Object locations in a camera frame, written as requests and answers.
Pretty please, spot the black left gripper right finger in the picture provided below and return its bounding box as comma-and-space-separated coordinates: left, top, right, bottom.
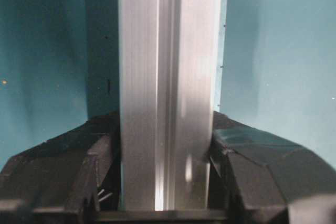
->
207, 112, 335, 223

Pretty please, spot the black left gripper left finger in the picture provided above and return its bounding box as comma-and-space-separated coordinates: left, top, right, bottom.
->
1, 111, 121, 223

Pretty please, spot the silver aluminium extrusion rail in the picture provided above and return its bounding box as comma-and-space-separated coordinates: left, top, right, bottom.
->
118, 0, 221, 211

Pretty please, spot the teal table cloth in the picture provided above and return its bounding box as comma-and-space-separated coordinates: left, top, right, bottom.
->
1, 0, 335, 166

